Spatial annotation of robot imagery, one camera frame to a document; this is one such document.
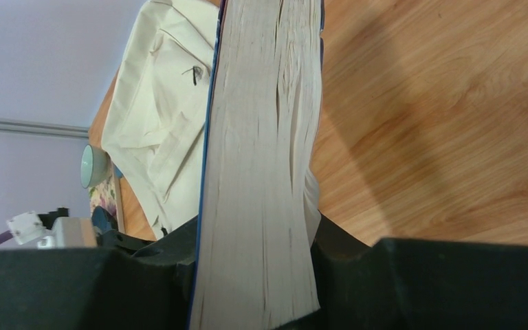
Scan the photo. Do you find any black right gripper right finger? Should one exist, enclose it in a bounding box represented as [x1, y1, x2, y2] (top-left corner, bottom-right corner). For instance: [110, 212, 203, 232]
[287, 217, 528, 329]

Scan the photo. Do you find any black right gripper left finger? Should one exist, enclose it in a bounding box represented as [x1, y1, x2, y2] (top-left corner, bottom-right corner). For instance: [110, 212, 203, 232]
[0, 220, 197, 329]

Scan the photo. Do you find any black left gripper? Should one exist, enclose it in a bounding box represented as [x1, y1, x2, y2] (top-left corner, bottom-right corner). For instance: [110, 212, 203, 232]
[38, 207, 152, 253]

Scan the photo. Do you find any beige canvas backpack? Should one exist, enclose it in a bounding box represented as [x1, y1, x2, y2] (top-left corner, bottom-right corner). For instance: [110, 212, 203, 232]
[101, 1, 219, 239]

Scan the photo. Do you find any blue cover book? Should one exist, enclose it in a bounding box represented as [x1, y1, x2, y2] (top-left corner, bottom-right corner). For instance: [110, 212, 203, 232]
[188, 1, 323, 329]

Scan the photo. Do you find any floral cloth placemat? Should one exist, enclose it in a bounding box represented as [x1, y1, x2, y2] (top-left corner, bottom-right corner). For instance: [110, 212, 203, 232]
[87, 176, 120, 216]

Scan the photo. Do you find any small blue wallet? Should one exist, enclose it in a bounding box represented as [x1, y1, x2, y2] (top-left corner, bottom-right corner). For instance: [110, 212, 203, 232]
[113, 165, 123, 179]

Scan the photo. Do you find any pale green ceramic bowl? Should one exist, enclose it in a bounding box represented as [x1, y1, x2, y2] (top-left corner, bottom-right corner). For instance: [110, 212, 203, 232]
[80, 144, 111, 188]

